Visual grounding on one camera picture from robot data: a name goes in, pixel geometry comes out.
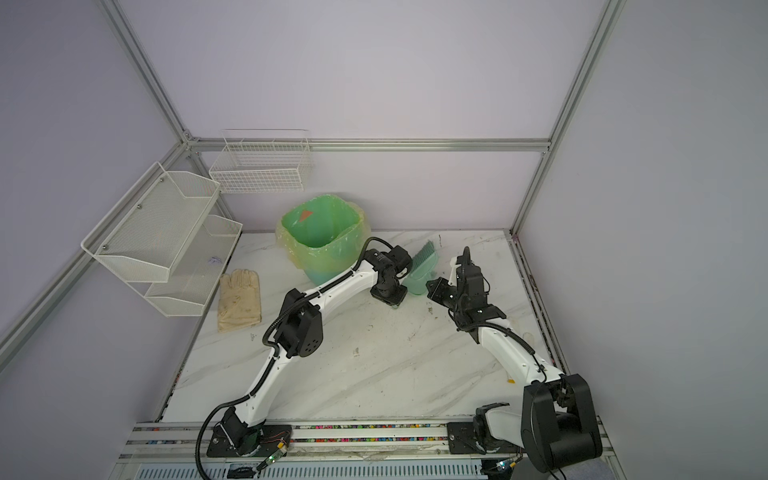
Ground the green plastic dustpan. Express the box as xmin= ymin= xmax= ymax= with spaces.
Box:
xmin=401 ymin=255 xmax=438 ymax=296

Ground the green hand brush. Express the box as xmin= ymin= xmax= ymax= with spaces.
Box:
xmin=412 ymin=240 xmax=438 ymax=276

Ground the robot right arm white black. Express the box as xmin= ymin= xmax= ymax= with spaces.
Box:
xmin=427 ymin=247 xmax=603 ymax=474

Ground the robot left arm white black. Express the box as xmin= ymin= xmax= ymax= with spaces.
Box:
xmin=195 ymin=237 xmax=415 ymax=458

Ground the green trash bin with bag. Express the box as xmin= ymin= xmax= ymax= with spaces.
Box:
xmin=275 ymin=194 xmax=371 ymax=285

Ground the white knit glove right side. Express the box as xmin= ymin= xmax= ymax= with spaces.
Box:
xmin=504 ymin=334 xmax=539 ymax=385

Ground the beige glove left side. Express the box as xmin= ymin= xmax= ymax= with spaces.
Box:
xmin=217 ymin=269 xmax=262 ymax=333

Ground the white mesh two-tier shelf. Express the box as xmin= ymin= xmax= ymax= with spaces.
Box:
xmin=81 ymin=163 xmax=242 ymax=317

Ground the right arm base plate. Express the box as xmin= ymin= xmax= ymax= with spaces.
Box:
xmin=446 ymin=422 xmax=524 ymax=455

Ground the white wire basket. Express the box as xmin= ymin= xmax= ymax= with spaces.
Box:
xmin=209 ymin=129 xmax=314 ymax=194

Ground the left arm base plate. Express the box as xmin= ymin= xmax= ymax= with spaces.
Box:
xmin=205 ymin=424 xmax=293 ymax=459

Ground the aluminium front rail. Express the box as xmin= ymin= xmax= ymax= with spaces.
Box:
xmin=116 ymin=415 xmax=616 ymax=466

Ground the white slotted cable duct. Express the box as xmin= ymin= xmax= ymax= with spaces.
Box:
xmin=133 ymin=460 xmax=488 ymax=480

